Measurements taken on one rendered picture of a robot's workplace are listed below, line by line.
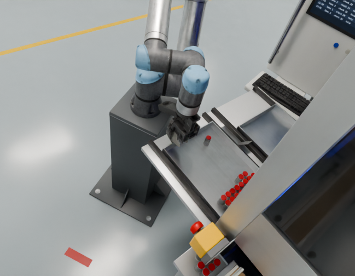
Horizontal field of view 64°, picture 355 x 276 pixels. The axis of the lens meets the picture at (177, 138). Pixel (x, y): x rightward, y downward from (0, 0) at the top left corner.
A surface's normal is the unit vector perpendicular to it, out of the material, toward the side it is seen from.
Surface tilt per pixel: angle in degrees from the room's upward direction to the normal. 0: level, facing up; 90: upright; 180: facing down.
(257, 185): 90
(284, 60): 90
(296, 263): 90
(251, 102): 0
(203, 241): 0
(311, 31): 90
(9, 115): 0
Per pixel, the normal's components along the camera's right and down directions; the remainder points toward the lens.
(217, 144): 0.17, -0.58
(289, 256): -0.77, 0.42
